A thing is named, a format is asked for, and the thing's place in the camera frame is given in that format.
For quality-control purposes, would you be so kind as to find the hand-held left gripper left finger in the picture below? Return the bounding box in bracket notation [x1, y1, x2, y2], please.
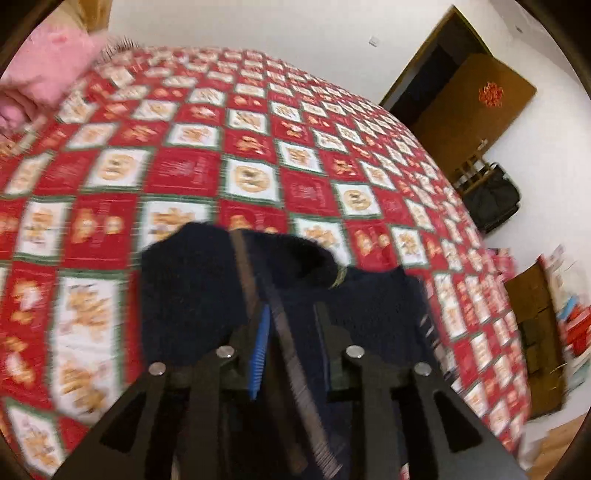
[53, 305, 271, 480]

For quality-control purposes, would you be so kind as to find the striped pillow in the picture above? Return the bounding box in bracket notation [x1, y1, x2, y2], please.
[99, 39, 139, 65]

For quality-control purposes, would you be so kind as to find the red paper door decoration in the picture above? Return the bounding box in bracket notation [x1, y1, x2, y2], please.
[478, 82, 506, 108]

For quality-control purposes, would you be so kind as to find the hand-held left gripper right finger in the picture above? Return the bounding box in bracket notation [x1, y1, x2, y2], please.
[314, 302, 532, 480]

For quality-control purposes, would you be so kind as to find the navy striped knit sweater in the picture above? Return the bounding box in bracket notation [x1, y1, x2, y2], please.
[139, 222, 444, 480]

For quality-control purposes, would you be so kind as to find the brown wooden door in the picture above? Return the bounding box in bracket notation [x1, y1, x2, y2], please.
[411, 53, 537, 171]

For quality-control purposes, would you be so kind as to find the black bag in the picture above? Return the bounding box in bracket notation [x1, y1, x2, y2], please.
[463, 161, 522, 234]

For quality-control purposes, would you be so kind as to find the brown wooden cabinet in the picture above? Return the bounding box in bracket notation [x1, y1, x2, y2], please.
[503, 263, 566, 418]

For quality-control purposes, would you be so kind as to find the pile of colourful boxes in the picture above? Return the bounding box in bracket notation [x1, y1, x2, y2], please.
[538, 244, 591, 393]

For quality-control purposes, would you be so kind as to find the beige patterned curtain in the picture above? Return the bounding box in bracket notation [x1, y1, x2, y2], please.
[60, 0, 114, 34]

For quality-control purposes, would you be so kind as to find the wooden chair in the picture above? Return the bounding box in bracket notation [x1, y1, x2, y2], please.
[450, 138, 491, 195]

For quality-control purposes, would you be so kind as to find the dark wooden door frame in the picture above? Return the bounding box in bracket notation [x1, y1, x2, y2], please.
[379, 6, 492, 121]

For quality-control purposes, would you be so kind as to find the red checkered bear bedspread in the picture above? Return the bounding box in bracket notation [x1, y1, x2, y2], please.
[0, 45, 532, 480]

